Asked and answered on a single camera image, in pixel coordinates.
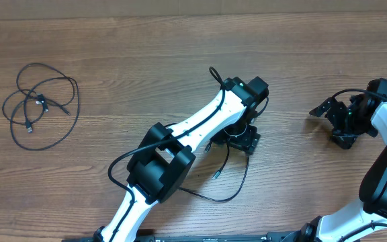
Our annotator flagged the black cable silver connector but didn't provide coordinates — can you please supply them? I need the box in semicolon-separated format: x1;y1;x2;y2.
166;140;247;204

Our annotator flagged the black USB cable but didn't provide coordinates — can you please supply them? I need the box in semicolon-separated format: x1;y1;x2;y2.
9;77;81;151

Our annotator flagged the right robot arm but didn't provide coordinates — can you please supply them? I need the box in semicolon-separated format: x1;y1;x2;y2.
295;78;387;241

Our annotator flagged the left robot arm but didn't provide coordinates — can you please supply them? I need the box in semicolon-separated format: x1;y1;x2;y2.
93;77;269;241

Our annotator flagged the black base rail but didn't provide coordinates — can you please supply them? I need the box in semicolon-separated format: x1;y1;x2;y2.
134;231;300;242

